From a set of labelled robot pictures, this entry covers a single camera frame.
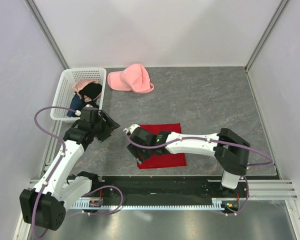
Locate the red cloth napkin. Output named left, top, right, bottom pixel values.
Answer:
left=137, top=123, right=187, bottom=170

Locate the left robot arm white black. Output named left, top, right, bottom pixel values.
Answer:
left=19, top=107, right=120, bottom=231

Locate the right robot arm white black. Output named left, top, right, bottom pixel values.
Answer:
left=123, top=124, right=251, bottom=197

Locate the navy blue cloth in basket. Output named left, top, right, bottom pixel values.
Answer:
left=66, top=94, right=83, bottom=117

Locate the black cloth in basket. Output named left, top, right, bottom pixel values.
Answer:
left=78, top=83, right=103, bottom=109

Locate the pink cloth in basket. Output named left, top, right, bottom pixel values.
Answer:
left=72, top=79, right=99, bottom=93

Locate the white plastic basket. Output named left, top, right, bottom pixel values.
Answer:
left=50, top=67, right=108, bottom=123

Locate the pink baseball cap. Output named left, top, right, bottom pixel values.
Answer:
left=107, top=63, right=155, bottom=94

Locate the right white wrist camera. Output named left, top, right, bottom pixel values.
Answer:
left=123, top=124, right=140, bottom=135

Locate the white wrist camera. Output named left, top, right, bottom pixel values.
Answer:
left=123, top=124, right=140, bottom=135
left=74, top=104, right=93, bottom=117

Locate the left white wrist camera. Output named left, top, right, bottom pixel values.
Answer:
left=74, top=104, right=93, bottom=117

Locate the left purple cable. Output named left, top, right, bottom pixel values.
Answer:
left=31, top=106, right=125, bottom=238

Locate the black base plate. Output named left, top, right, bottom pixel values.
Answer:
left=89, top=174, right=251, bottom=206

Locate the light blue cable duct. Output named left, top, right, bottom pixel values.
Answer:
left=69, top=198, right=225, bottom=211

